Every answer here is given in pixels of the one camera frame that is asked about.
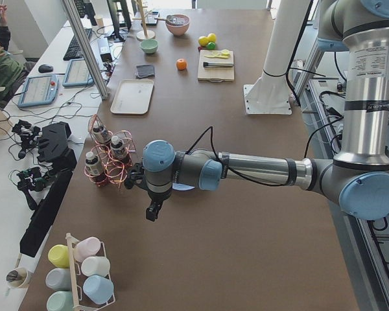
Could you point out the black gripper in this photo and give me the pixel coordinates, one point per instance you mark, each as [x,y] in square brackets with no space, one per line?
[157,197]

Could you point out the blue plate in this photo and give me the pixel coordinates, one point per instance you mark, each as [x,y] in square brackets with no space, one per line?
[181,187]

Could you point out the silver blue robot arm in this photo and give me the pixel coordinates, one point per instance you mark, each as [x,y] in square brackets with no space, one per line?
[356,179]

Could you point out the tea bottle two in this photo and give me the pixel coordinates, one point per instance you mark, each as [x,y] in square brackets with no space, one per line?
[117,148]

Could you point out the pink cup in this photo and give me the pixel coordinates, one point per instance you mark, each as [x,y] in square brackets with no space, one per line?
[86,248]

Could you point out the tea bottle three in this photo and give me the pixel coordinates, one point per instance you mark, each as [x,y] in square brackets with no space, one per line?
[94,169]

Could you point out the white cup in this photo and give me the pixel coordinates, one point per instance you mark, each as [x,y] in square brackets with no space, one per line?
[95,265]

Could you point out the light blue cup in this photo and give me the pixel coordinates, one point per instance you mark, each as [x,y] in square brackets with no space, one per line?
[99,289]

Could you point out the tea bottle one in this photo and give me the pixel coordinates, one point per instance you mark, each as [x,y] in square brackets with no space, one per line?
[100,134]

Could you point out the wooden cup rack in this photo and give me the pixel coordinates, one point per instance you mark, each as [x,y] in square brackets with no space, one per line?
[80,300]

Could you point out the yellow cup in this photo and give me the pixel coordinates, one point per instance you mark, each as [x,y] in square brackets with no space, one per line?
[58,256]

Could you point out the grey cup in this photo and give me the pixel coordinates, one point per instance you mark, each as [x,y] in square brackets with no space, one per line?
[59,279]

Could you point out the cream rabbit tray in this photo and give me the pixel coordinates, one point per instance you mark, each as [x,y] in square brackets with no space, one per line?
[132,97]

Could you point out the mint green cup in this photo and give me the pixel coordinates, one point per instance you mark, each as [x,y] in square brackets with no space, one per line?
[60,301]

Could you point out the folded grey cloth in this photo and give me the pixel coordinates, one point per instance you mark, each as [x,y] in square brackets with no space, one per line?
[145,71]

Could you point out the paper cup with utensils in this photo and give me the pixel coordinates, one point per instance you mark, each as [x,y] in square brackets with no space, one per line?
[18,278]

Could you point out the orange mandarin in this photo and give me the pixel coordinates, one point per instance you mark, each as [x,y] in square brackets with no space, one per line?
[181,64]

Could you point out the wooden cutting board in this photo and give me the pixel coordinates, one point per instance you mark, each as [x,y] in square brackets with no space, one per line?
[215,74]

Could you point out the teach pendant far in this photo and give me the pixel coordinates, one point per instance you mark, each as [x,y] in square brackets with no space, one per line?
[77,74]

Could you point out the teach pendant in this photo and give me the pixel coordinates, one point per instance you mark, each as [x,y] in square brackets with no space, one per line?
[77,74]
[38,91]

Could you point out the steel muddler black tip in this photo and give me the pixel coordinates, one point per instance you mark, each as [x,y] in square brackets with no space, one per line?
[217,65]

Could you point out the black power adapter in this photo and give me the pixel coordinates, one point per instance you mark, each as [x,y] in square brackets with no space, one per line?
[104,49]

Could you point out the teach pendant near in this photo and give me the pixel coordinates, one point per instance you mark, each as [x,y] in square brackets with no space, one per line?
[38,91]

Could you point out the mint green bowl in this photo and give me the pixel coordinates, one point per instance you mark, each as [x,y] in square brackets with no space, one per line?
[149,46]

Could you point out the yellow plastic knife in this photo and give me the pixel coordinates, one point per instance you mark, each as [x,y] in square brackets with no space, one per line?
[220,56]

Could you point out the lemon slice upper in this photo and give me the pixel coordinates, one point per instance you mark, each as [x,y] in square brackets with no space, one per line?
[225,52]

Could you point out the green lime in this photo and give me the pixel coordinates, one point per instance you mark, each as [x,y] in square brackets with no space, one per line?
[211,46]

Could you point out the black keyboard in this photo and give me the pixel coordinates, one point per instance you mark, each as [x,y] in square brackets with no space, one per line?
[73,51]

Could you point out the yellow lemon lower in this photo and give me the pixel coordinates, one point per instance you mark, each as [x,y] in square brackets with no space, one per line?
[203,41]

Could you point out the yellow lemon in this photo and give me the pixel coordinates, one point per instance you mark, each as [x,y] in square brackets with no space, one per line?
[203,41]
[212,37]

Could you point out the black computer mouse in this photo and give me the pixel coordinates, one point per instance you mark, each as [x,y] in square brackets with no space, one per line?
[44,68]

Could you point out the pink bowl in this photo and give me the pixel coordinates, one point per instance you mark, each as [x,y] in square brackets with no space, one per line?
[179,30]

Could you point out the yellow lemon upper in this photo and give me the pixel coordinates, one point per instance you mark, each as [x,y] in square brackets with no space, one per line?
[212,37]

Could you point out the steel scoop in bowl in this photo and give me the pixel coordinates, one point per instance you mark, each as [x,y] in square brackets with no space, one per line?
[173,19]

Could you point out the black monitor stand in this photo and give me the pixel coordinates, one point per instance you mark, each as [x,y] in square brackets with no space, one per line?
[120,17]

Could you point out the copper wire bottle rack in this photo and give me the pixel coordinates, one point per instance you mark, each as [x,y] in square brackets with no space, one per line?
[115,170]

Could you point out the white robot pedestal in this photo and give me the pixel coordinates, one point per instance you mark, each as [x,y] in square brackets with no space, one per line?
[269,95]

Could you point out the aluminium frame post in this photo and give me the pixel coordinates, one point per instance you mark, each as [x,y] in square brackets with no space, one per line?
[89,57]

